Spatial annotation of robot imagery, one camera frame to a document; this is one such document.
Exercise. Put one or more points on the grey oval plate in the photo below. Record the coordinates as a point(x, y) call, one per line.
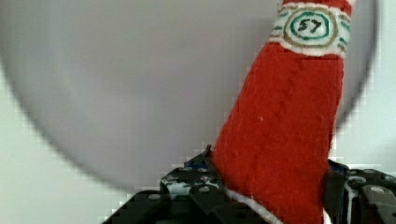
point(129, 89)

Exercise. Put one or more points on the red felt ketchup bottle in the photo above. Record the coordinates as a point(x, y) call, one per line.
point(272, 152)

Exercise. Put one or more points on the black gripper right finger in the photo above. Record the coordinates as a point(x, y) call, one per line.
point(359, 196)

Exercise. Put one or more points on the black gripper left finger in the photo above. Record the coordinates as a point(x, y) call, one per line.
point(190, 194)

